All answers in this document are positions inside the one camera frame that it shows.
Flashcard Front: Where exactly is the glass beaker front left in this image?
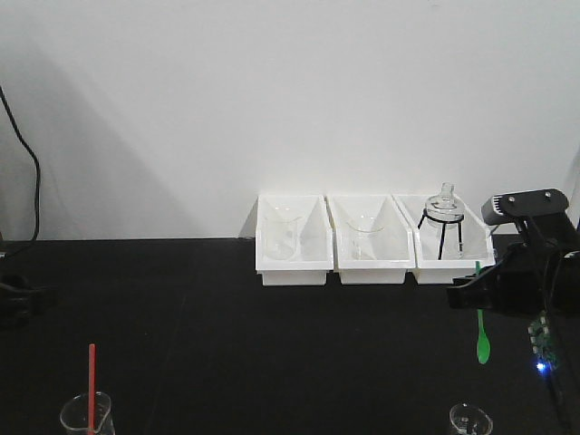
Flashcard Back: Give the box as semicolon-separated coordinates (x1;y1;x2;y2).
60;391;116;435

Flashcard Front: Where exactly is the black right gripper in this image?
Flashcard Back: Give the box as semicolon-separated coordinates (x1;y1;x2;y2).
446;245;579;317

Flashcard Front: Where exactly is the black hanging cable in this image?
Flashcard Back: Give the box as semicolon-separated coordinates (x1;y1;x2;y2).
0;83;43;255

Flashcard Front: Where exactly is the green circuit board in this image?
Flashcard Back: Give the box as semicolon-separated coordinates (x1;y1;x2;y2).
527;311;559;374

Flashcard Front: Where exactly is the left white storage bin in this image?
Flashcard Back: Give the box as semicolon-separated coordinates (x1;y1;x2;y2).
255;195;334;286

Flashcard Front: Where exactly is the black wire tripod stand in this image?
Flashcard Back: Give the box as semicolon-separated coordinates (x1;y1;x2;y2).
417;208;465;260

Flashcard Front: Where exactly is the small glass beaker front right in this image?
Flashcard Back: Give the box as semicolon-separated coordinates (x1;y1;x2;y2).
447;403;493;435

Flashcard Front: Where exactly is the green plastic spoon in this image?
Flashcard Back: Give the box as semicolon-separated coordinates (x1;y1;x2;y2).
473;260;492;365

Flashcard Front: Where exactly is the glass beaker in middle bin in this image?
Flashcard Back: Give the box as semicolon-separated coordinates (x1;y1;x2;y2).
347;215;384;260

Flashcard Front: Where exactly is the red plastic spoon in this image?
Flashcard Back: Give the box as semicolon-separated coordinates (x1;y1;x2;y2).
88;343;96;435

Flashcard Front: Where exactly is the white storage bin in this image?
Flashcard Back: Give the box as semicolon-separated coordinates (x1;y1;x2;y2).
255;195;334;286
326;195;416;285
393;194;495;285

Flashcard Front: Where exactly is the glass beaker in bin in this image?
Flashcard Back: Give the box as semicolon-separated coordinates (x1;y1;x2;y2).
347;215;384;260
264;207;302;260

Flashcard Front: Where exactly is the middle white storage bin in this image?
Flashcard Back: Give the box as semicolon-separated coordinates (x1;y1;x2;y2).
326;195;416;285

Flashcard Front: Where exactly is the right white storage bin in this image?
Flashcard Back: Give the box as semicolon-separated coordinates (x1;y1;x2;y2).
393;194;495;285

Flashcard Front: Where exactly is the glass beaker in left bin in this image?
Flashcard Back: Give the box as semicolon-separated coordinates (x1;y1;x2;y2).
264;207;302;260

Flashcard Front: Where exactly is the round glass flask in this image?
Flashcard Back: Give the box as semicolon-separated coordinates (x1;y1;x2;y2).
424;182;465;223

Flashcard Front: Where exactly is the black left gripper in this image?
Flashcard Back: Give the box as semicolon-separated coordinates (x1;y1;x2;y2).
1;275;57;329

